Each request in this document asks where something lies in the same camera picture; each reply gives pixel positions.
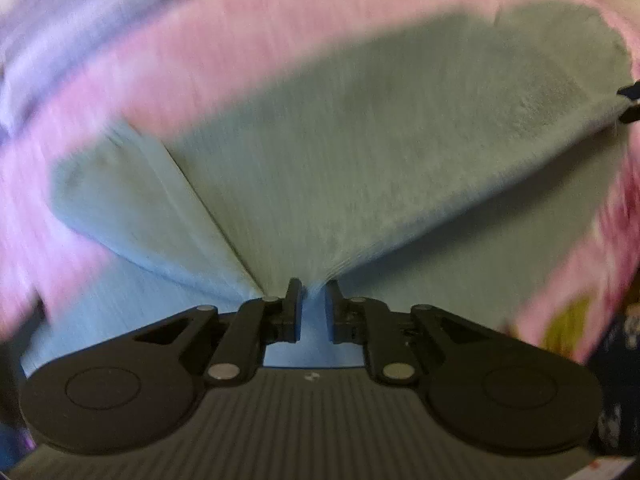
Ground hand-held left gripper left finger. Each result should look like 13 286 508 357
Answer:
132 277 304 387

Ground grey sweatpants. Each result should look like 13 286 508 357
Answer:
20 0 633 366

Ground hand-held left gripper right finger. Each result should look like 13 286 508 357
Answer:
325 280 501 387

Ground dark blue printed cloth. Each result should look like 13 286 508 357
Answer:
585 310 640 456

